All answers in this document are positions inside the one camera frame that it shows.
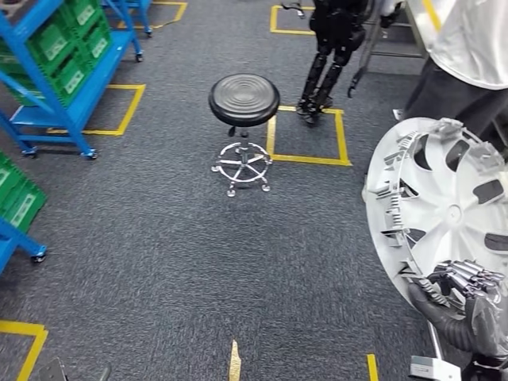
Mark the blue metal shelf rack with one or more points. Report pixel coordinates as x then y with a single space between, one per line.
16 239
143 13
91 92

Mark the person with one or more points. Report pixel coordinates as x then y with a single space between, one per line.
468 37

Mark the black humanoid robot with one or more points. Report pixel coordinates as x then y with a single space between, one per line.
337 26

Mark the black ridged round stool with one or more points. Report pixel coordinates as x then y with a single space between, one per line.
244 100

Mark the silver wheel hubcap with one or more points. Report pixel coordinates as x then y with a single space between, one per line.
436 184

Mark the torn yellow floor tape strip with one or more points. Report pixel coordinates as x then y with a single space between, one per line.
235 365

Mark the yellow floor tape square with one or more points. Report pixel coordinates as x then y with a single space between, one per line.
23 328

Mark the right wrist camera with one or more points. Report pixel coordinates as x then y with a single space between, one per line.
432 368

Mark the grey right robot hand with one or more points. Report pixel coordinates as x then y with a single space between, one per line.
440 315

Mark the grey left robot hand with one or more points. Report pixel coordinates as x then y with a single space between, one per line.
106 373

